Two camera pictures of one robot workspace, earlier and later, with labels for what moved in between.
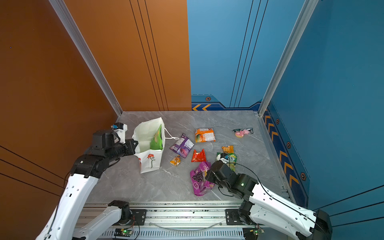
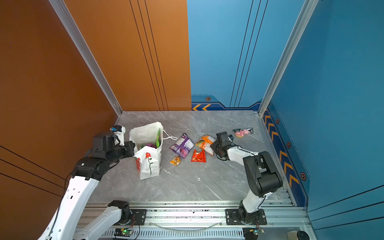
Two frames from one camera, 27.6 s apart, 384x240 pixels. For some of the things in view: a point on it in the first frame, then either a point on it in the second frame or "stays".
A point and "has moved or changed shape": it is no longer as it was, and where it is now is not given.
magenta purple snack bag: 201,185 -> 152,145
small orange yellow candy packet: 176,161 stays
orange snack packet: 204,134 -> 205,143
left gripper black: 129,143 stays
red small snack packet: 198,156 stays
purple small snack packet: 182,146 stays
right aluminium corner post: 307,10 stays
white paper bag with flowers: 149,137 has moved or changed shape
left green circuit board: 123,232 stays
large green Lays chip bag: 156,143 has moved or changed shape
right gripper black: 209,176 -> 214,145
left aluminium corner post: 75,32 stays
